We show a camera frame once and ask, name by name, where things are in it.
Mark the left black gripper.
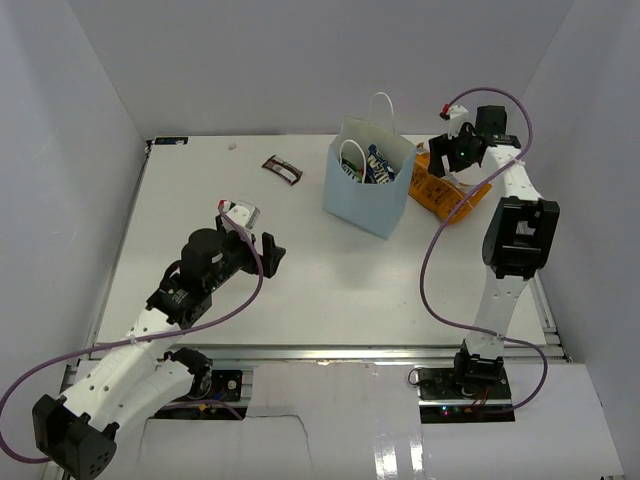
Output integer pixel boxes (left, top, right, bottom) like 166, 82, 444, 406
205, 214, 285, 292

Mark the orange chips bag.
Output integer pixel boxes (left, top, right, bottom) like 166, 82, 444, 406
409, 142, 474, 221

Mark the blue snack bag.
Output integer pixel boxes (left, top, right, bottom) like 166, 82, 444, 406
364, 144, 396, 184

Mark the green Fox's tea candy bag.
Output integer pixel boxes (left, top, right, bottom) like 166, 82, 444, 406
341, 158, 365, 183

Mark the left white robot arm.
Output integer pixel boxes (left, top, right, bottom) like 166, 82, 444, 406
32, 226, 286, 479

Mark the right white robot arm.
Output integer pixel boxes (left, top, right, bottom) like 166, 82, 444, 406
428, 105, 560, 399

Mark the light blue paper bag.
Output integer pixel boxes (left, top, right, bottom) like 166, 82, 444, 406
323, 108, 416, 239

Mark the brown chocolate bar wrapper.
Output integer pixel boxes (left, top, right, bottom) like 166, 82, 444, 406
261, 155, 304, 186

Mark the left corner label sticker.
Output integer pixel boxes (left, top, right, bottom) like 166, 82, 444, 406
153, 136, 189, 146

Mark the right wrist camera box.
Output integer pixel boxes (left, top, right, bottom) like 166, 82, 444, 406
440, 104, 469, 139

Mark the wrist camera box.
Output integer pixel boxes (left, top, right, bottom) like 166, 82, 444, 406
218, 199, 260, 232
440, 104, 469, 139

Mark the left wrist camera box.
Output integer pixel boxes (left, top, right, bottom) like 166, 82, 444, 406
218, 199, 260, 232

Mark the aluminium table frame rail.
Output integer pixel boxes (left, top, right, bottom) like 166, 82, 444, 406
88, 344, 556, 364

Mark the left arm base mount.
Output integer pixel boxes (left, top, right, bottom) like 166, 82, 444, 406
161, 369, 244, 418

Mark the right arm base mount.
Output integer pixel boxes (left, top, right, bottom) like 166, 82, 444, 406
407, 367, 515, 425

